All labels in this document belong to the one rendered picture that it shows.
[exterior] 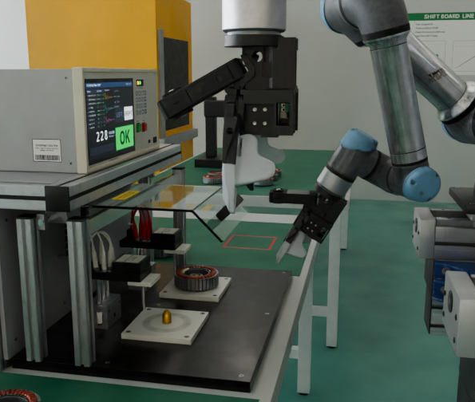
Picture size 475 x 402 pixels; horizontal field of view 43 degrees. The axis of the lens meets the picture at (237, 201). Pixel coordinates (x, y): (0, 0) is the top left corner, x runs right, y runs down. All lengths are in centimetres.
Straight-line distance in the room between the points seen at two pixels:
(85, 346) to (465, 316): 67
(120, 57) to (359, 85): 262
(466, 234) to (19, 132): 97
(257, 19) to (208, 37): 601
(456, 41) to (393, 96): 529
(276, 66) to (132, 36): 429
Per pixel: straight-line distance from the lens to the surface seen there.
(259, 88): 73
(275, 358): 126
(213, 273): 154
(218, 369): 117
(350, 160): 140
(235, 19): 71
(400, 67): 128
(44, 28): 531
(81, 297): 116
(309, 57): 653
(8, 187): 115
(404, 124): 130
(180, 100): 74
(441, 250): 143
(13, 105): 129
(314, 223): 144
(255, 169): 69
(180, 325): 133
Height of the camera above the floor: 131
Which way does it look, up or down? 12 degrees down
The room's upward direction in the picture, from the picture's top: straight up
